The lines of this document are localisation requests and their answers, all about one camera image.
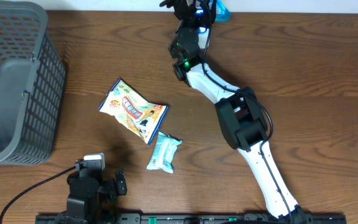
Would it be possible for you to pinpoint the blue mouthwash bottle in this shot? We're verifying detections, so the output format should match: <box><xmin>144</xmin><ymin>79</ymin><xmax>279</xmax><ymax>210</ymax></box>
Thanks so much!
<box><xmin>209</xmin><ymin>0</ymin><xmax>231</xmax><ymax>22</ymax></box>

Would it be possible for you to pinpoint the light blue wipes pack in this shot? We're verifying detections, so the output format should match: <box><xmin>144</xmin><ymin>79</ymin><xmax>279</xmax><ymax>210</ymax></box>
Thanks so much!
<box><xmin>147</xmin><ymin>132</ymin><xmax>183</xmax><ymax>174</ymax></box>

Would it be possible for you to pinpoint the yellow snack bag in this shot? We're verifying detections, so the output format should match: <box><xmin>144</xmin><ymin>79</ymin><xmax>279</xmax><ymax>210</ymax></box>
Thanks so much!
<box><xmin>98</xmin><ymin>78</ymin><xmax>169</xmax><ymax>145</ymax></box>

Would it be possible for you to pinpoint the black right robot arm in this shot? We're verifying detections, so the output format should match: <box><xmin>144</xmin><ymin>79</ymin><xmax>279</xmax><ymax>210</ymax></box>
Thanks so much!
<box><xmin>159</xmin><ymin>0</ymin><xmax>308</xmax><ymax>223</ymax></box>

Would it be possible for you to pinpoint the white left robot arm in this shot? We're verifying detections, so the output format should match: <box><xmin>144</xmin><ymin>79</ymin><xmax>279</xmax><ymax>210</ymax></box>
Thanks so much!
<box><xmin>55</xmin><ymin>167</ymin><xmax>127</xmax><ymax>224</ymax></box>

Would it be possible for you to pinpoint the dark grey plastic basket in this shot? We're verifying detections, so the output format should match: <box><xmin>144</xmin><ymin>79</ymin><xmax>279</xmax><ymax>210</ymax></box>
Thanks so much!
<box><xmin>0</xmin><ymin>1</ymin><xmax>66</xmax><ymax>166</ymax></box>

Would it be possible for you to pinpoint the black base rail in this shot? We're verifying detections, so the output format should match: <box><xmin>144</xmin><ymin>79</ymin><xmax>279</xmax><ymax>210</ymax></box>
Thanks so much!
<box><xmin>35</xmin><ymin>212</ymin><xmax>347</xmax><ymax>224</ymax></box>

